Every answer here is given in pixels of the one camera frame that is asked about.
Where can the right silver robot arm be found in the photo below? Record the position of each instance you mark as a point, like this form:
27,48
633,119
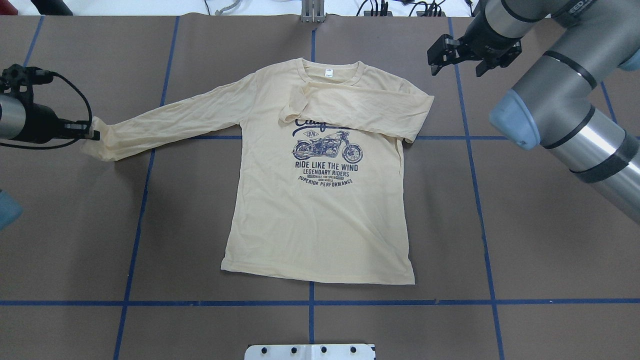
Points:
548,106

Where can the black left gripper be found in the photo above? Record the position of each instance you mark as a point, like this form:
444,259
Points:
41,123

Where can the left gripper camera bracket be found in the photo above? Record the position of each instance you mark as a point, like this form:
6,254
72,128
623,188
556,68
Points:
18,82

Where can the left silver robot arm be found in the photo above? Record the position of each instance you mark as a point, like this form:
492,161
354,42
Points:
11,125

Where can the aluminium frame post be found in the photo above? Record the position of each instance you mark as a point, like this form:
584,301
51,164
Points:
313,11

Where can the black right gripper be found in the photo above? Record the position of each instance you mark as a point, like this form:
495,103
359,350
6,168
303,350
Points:
486,39

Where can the beige long-sleeve printed shirt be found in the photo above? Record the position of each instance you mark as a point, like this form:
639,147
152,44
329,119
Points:
320,186

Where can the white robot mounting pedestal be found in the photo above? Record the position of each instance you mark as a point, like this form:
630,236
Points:
326,351

